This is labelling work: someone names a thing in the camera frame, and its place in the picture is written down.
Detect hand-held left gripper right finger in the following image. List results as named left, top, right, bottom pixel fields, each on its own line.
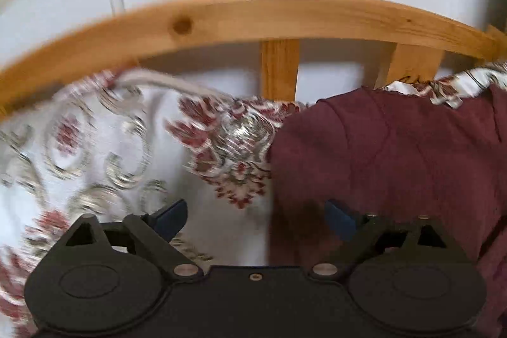
left=312, top=199, right=449, bottom=280

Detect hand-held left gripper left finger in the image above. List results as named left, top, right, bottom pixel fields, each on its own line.
left=63, top=199, right=204, bottom=280

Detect maroon garment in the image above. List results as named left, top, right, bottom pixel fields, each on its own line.
left=267, top=82, right=507, bottom=338

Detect floral patterned satin bedspread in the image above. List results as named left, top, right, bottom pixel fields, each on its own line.
left=0, top=61, right=507, bottom=338

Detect wooden bed frame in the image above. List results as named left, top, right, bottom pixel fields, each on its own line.
left=0, top=0, right=507, bottom=122

